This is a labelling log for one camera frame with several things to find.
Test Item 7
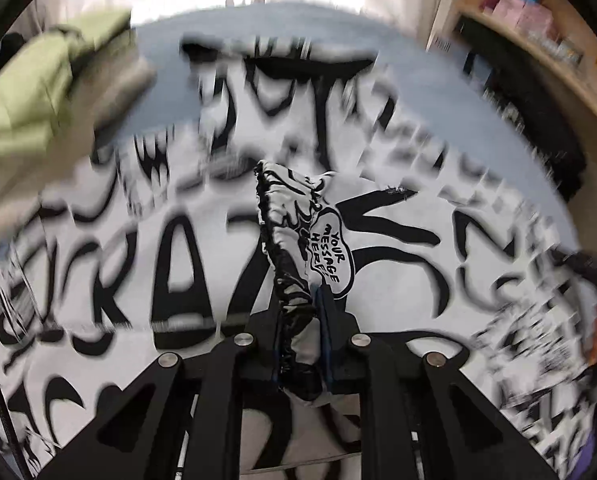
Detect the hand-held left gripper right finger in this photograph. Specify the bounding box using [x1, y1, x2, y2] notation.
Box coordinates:
[313, 285, 564, 480]

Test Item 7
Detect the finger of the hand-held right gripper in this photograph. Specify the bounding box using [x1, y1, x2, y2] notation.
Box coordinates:
[548, 247, 597, 296]

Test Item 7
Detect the wooden shelf unit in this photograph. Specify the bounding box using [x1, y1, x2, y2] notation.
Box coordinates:
[425, 0, 597, 141]

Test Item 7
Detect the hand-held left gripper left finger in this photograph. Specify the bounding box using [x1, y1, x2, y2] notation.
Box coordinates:
[36, 305, 285, 480]

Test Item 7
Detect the black white printed shirt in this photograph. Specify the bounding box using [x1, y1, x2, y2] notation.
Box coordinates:
[0, 35, 597, 480]

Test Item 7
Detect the black braided cable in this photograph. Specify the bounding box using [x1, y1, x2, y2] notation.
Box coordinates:
[0, 340, 34, 480]

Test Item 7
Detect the stack of pink boxes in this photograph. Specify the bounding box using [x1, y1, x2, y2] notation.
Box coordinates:
[481, 0, 564, 43]

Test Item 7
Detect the beige garment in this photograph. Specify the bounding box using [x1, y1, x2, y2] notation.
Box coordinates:
[0, 30, 156, 251]

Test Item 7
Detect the light green garment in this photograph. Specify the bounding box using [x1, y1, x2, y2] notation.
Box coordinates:
[0, 7, 134, 176]

